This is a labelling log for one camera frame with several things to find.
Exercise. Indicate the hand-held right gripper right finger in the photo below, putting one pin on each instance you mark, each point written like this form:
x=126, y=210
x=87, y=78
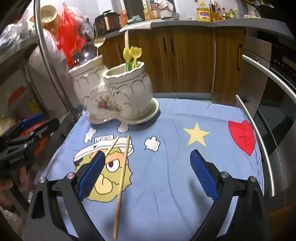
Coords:
x=203, y=173

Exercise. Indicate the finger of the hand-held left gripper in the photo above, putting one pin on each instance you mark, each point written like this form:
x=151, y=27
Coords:
x=32, y=120
x=49, y=126

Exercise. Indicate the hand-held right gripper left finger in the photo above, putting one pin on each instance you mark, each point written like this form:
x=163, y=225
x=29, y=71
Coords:
x=92, y=173

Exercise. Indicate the wooden chopstick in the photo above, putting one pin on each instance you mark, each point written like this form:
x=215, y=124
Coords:
x=112, y=144
x=126, y=39
x=123, y=176

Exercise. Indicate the floral ceramic double utensil holder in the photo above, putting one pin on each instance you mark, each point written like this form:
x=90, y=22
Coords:
x=120, y=97

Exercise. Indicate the gold fork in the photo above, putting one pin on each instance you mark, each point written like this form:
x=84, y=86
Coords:
x=99, y=41

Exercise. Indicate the person's left hand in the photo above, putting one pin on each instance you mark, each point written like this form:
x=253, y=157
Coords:
x=5, y=188

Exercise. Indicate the red mesh bag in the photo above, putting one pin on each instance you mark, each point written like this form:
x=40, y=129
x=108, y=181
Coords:
x=39, y=146

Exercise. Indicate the grey appliance with red sticker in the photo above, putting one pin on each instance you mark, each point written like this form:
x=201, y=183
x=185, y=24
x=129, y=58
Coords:
x=18, y=99

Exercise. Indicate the blue cartoon printed cloth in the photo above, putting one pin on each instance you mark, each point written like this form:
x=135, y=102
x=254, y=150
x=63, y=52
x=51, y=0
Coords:
x=166, y=185

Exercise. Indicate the white plastic bag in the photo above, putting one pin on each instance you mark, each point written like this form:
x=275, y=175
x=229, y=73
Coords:
x=46, y=64

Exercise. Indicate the dark metal shelf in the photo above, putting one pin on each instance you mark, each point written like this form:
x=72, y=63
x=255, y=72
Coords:
x=18, y=52

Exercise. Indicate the red plastic bag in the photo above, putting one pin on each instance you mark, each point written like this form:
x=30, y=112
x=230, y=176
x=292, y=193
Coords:
x=68, y=37

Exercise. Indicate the clear plastic bag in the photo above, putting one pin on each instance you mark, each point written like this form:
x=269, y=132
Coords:
x=13, y=30

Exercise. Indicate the yellow plastic colander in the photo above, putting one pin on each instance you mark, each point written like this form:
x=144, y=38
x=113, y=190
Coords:
x=47, y=14

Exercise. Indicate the wooden kitchen cabinet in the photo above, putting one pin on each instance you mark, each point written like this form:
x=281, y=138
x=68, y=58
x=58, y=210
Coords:
x=185, y=64

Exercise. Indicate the dark pressure cooker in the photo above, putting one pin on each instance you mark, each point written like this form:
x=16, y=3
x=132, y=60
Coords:
x=106, y=22

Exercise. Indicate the stainless steel oven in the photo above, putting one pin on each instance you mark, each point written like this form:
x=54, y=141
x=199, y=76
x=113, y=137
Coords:
x=284, y=76

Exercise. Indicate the orange packet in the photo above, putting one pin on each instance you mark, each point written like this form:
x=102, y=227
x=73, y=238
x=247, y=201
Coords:
x=123, y=17

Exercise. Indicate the light cloth on countertop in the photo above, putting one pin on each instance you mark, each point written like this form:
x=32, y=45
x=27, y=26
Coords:
x=138, y=24

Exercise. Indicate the cooking oil bottle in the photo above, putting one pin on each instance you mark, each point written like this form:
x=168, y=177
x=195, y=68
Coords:
x=146, y=11
x=155, y=11

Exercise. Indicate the grey kitchen countertop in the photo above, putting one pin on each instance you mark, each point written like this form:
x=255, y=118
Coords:
x=231, y=23

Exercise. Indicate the yellow labelled container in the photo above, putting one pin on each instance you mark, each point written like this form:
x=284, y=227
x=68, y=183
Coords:
x=203, y=15

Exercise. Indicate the condiment bottle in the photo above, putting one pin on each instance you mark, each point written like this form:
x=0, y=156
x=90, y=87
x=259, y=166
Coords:
x=235, y=13
x=230, y=14

